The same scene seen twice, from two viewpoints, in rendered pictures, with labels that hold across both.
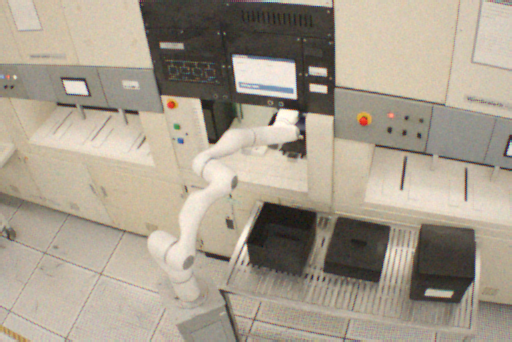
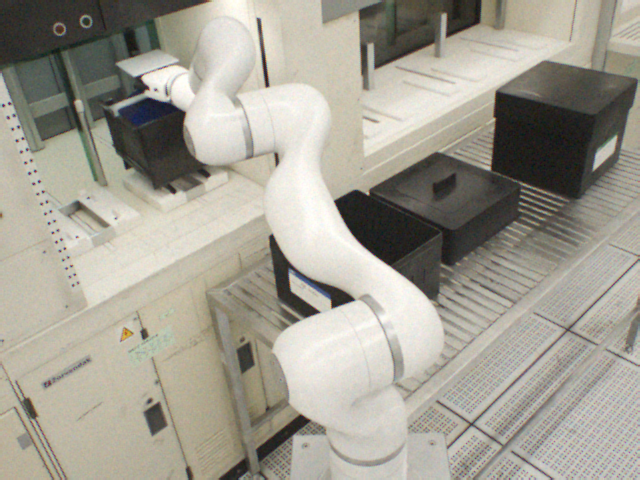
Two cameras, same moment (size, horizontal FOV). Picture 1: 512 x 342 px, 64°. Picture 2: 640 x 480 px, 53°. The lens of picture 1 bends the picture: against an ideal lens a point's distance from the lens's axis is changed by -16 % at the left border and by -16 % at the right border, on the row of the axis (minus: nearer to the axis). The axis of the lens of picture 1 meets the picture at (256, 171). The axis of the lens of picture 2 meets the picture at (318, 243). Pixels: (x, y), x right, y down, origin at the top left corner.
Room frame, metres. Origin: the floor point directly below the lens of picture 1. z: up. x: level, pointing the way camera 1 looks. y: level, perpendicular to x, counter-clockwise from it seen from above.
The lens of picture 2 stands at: (0.99, 0.97, 1.74)
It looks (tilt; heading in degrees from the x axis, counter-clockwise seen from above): 36 degrees down; 297
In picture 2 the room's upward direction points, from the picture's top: 5 degrees counter-clockwise
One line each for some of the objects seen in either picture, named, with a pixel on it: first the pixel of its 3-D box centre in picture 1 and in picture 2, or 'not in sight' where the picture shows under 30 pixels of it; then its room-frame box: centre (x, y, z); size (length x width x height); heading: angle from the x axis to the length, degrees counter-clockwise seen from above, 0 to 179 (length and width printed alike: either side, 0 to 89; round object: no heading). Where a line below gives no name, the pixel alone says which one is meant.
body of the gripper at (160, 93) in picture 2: (286, 118); (171, 83); (1.92, -0.19, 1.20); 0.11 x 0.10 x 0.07; 153
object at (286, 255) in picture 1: (282, 238); (355, 265); (1.43, -0.09, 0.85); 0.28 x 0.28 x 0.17; 65
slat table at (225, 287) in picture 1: (354, 301); (461, 326); (1.26, -0.46, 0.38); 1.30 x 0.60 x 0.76; 67
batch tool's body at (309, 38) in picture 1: (273, 118); (88, 160); (2.21, -0.14, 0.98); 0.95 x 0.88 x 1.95; 157
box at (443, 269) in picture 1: (442, 264); (560, 126); (1.09, -0.83, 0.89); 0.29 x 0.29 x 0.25; 70
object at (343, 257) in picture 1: (358, 246); (443, 198); (1.33, -0.45, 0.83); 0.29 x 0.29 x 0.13; 65
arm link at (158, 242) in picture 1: (169, 255); (342, 385); (1.25, 0.43, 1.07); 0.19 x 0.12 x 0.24; 47
